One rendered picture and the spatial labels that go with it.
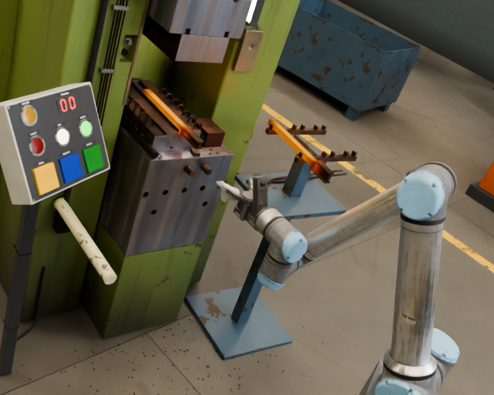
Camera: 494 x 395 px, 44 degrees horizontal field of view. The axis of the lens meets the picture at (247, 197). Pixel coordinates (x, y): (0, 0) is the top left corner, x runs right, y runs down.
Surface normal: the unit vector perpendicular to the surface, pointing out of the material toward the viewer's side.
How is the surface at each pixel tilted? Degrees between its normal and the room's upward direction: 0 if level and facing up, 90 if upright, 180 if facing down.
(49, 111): 60
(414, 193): 83
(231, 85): 90
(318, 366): 0
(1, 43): 90
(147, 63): 90
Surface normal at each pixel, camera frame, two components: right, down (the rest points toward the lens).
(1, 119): -0.46, 0.33
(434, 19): -0.68, 0.18
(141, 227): 0.57, 0.57
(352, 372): 0.30, -0.81
